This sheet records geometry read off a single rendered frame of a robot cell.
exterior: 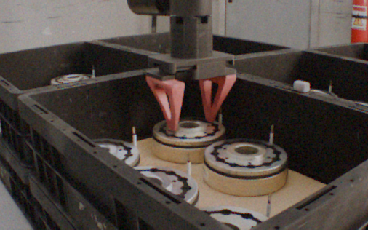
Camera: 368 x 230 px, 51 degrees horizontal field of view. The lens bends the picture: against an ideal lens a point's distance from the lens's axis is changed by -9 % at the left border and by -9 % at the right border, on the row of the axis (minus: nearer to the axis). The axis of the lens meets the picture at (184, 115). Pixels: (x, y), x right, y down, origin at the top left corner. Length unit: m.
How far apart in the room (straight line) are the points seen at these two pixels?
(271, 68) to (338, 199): 0.55
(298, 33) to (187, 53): 3.26
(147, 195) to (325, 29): 3.46
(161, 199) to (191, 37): 0.31
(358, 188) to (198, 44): 0.31
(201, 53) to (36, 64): 0.51
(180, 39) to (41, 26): 3.57
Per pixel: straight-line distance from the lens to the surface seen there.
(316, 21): 3.67
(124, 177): 0.29
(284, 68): 0.84
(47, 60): 0.97
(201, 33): 0.53
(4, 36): 3.90
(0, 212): 0.74
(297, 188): 0.50
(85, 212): 0.41
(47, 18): 4.11
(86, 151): 0.34
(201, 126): 0.58
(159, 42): 1.11
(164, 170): 0.46
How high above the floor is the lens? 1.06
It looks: 18 degrees down
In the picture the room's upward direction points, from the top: straight up
